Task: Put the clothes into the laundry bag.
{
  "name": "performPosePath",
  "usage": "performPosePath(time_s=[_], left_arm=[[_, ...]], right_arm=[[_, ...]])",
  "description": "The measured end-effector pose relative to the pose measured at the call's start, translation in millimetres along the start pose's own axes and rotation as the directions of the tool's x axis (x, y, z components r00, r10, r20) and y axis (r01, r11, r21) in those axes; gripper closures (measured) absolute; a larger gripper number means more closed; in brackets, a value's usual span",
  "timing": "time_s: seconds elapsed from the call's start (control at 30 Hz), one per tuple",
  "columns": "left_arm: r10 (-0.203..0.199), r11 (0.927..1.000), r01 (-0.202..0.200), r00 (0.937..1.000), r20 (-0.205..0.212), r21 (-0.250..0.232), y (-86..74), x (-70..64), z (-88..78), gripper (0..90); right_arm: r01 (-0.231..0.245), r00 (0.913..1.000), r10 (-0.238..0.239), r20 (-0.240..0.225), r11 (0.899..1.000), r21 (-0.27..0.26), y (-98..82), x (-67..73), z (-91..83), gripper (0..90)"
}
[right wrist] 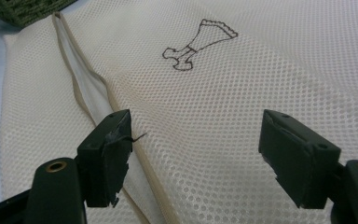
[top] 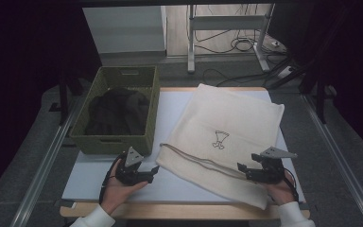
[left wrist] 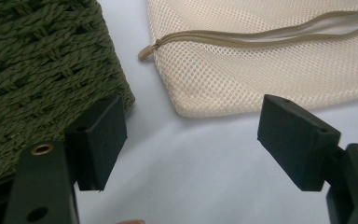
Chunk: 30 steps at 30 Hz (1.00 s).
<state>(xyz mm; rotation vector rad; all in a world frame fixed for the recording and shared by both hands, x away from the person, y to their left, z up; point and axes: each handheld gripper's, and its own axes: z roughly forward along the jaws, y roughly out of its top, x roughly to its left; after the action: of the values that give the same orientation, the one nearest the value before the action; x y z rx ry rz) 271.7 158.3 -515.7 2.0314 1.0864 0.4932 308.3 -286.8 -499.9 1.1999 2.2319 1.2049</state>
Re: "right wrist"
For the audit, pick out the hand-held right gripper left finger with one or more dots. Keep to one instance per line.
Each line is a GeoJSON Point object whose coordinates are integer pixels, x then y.
{"type": "Point", "coordinates": [102, 161]}

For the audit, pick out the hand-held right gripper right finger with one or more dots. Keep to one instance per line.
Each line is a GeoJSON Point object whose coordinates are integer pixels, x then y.
{"type": "Point", "coordinates": [298, 161]}

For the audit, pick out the white cloth sheet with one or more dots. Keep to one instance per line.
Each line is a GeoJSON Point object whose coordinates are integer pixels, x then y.
{"type": "Point", "coordinates": [205, 118]}

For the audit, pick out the green woven basket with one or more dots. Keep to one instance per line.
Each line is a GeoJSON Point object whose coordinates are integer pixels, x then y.
{"type": "Point", "coordinates": [21, 11]}

